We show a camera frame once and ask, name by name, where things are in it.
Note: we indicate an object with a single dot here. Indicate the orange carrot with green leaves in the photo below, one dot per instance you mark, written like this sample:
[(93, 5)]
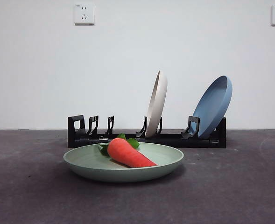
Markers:
[(130, 154)]

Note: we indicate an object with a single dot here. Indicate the green plate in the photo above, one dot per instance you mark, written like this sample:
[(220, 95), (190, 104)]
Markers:
[(128, 173)]

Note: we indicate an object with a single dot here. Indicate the beige plate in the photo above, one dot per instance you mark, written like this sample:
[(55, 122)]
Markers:
[(156, 109)]

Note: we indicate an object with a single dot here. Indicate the black plate rack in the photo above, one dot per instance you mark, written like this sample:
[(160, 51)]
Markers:
[(174, 141)]

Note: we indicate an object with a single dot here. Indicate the blue plate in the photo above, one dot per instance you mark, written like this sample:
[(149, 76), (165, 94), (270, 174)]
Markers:
[(212, 109)]

